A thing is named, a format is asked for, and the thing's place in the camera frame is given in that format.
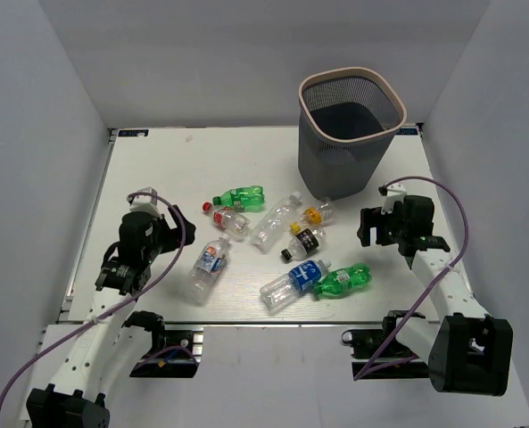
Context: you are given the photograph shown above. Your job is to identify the white cap water bottle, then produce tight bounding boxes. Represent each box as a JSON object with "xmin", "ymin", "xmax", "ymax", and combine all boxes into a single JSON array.
[{"xmin": 186, "ymin": 234, "xmax": 231, "ymax": 305}]

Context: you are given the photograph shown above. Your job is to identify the red label cola bottle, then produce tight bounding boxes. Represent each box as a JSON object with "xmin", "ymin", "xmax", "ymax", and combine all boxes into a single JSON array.
[{"xmin": 202, "ymin": 202, "xmax": 250, "ymax": 241}]

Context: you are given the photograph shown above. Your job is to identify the yellow label small bottle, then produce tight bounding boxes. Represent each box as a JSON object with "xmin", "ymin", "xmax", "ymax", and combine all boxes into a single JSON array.
[{"xmin": 300, "ymin": 198, "xmax": 335, "ymax": 225}]

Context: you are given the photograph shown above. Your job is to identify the green bottle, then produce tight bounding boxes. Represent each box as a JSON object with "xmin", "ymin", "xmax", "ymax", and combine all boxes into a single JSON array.
[
  {"xmin": 313, "ymin": 263, "xmax": 372, "ymax": 299},
  {"xmin": 212, "ymin": 185, "xmax": 265, "ymax": 211}
]

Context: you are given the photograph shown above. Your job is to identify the black label yellow-cap bottle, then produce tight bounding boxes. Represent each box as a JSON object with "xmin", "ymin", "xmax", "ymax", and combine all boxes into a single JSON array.
[{"xmin": 281, "ymin": 225, "xmax": 326, "ymax": 262}]

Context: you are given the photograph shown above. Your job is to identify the large clear crushed bottle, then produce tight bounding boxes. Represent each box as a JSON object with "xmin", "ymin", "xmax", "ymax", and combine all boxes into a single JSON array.
[{"xmin": 249, "ymin": 191, "xmax": 302, "ymax": 253}]

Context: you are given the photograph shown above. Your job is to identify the blue label water bottle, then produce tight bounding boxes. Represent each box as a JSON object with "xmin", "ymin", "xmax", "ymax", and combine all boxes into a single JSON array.
[{"xmin": 260, "ymin": 259, "xmax": 331, "ymax": 313}]

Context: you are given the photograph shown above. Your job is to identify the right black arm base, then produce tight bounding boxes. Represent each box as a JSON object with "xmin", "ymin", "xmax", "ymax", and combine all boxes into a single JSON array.
[{"xmin": 341, "ymin": 310, "xmax": 434, "ymax": 382}]

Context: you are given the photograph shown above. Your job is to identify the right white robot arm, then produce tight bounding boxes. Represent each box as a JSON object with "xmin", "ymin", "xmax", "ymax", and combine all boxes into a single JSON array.
[{"xmin": 358, "ymin": 186, "xmax": 513, "ymax": 397}]

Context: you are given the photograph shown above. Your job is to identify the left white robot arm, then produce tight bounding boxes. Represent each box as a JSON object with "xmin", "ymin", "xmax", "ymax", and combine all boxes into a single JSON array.
[{"xmin": 26, "ymin": 202, "xmax": 195, "ymax": 427}]

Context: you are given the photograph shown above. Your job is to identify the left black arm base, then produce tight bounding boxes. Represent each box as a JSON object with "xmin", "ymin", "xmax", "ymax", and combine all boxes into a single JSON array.
[{"xmin": 125, "ymin": 311, "xmax": 203, "ymax": 379}]

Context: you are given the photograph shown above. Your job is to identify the grey mesh waste bin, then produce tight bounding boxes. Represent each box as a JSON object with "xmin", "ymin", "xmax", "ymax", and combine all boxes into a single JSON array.
[{"xmin": 298, "ymin": 67, "xmax": 407, "ymax": 200}]

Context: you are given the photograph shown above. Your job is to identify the blue label sticker right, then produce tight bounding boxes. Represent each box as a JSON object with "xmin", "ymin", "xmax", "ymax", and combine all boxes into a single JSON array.
[{"xmin": 397, "ymin": 127, "xmax": 419, "ymax": 136}]

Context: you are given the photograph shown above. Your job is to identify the blue label sticker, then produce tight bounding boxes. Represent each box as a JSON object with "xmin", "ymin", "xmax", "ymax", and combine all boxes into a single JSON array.
[
  {"xmin": 397, "ymin": 127, "xmax": 419, "ymax": 136},
  {"xmin": 118, "ymin": 129, "xmax": 149, "ymax": 137}
]

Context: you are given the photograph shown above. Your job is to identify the blue label sticker left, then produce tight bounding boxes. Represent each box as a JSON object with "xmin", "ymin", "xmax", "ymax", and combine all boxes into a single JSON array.
[{"xmin": 118, "ymin": 129, "xmax": 149, "ymax": 137}]

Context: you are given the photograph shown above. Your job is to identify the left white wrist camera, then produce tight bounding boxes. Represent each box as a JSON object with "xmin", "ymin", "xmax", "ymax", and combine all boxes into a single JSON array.
[{"xmin": 127, "ymin": 187, "xmax": 161, "ymax": 218}]

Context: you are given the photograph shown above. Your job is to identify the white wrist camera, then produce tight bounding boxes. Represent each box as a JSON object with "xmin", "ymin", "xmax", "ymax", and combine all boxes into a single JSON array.
[
  {"xmin": 378, "ymin": 183, "xmax": 407, "ymax": 214},
  {"xmin": 127, "ymin": 187, "xmax": 161, "ymax": 218}
]

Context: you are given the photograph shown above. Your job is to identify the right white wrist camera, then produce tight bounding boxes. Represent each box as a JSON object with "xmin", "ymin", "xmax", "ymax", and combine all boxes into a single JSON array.
[{"xmin": 378, "ymin": 183, "xmax": 407, "ymax": 214}]

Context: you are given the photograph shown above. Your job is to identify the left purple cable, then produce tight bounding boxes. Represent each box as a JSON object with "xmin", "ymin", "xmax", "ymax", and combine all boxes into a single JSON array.
[{"xmin": 0, "ymin": 191, "xmax": 187, "ymax": 428}]

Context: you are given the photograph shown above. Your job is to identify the purple cable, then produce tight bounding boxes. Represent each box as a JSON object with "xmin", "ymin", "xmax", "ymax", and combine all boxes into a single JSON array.
[
  {"xmin": 0, "ymin": 191, "xmax": 187, "ymax": 428},
  {"xmin": 353, "ymin": 176, "xmax": 470, "ymax": 382}
]

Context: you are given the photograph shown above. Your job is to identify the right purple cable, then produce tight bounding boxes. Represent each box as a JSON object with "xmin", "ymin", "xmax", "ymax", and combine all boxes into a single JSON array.
[{"xmin": 353, "ymin": 176, "xmax": 470, "ymax": 382}]

